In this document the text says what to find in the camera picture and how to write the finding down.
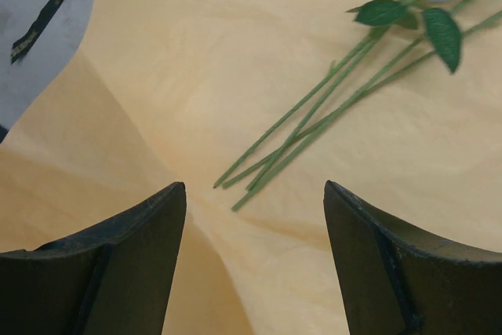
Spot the orange wrapping paper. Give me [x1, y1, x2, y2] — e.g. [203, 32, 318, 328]
[1, 0, 501, 334]

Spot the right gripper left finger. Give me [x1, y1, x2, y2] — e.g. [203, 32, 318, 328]
[1, 182, 186, 334]

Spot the pink flower bouquet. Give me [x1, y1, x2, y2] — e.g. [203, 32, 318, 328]
[213, 0, 502, 212]

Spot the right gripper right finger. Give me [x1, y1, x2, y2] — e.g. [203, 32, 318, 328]
[323, 181, 501, 335]

